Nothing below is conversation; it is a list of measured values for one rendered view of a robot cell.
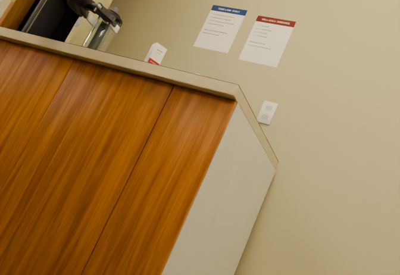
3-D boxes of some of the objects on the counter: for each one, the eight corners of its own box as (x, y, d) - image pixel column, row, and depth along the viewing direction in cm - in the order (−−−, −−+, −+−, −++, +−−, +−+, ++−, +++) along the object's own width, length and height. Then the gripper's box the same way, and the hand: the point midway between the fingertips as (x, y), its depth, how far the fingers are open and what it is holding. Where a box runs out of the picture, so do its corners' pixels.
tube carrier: (84, 63, 196) (107, 22, 202) (103, 69, 191) (127, 26, 197) (69, 49, 187) (94, 6, 192) (90, 55, 182) (114, 11, 187)
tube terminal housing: (39, 78, 251) (105, -33, 272) (84, 92, 237) (149, -27, 257) (8, 53, 230) (81, -65, 250) (55, 66, 215) (128, -61, 236)
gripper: (106, -11, 172) (133, 25, 190) (61, -18, 182) (90, 17, 201) (96, 5, 169) (124, 40, 188) (51, -3, 180) (82, 31, 199)
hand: (105, 25), depth 193 cm, fingers open, 11 cm apart
